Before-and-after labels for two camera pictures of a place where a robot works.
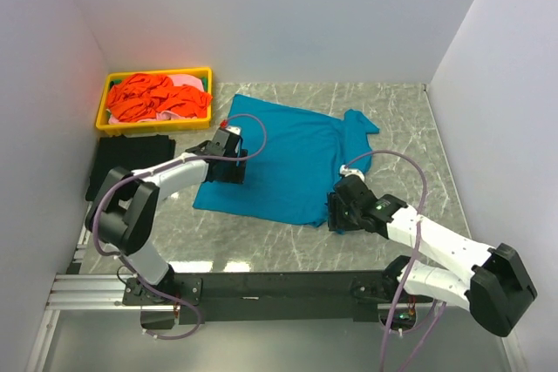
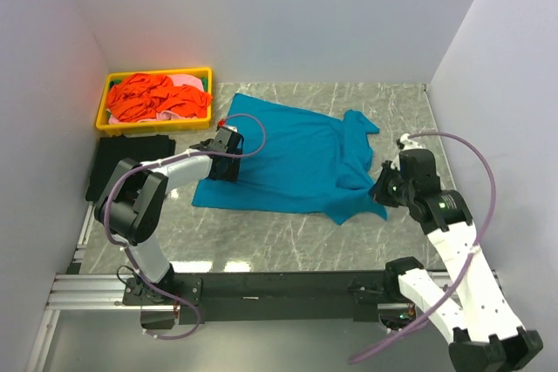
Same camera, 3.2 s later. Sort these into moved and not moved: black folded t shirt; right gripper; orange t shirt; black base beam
Moved: right gripper
Not moved: black base beam; black folded t shirt; orange t shirt
